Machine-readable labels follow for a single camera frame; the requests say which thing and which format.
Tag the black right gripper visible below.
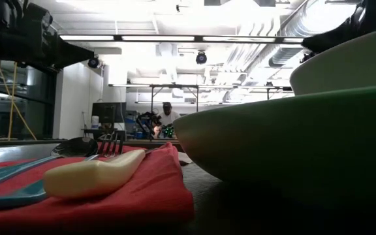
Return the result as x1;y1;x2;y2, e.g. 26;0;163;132
302;0;376;54

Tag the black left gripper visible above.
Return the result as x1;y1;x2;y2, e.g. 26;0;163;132
11;2;95;69

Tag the grey bowl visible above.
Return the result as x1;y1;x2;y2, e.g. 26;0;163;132
289;24;376;97

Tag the metal spoon blue handle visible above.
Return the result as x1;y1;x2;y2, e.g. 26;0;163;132
0;136;99;192

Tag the green plate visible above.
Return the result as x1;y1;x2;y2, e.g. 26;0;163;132
173;85;376;212

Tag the knife with cream handle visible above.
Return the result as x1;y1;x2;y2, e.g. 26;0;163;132
43;148;194;199

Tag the metal fork blue handle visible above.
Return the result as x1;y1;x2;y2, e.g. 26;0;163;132
0;130;125;210

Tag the red cloth napkin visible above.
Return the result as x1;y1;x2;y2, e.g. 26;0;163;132
0;142;195;231

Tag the round black ceiling lamp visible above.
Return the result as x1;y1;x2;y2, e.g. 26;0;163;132
195;51;208;65
87;55;100;69

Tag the black ceiling spotlight cluster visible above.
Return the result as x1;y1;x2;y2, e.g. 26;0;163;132
300;51;316;65

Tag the dark glass partition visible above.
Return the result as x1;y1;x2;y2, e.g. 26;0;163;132
0;58;58;142

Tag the black computer monitor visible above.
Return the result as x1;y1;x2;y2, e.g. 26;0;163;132
91;102;127;124

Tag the person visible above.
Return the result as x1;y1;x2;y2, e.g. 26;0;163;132
157;101;181;138

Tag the long yellow extension cable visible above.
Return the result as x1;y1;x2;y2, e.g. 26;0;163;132
0;60;37;141

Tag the black background workbench frame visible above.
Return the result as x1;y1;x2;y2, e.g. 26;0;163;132
109;84;293;141

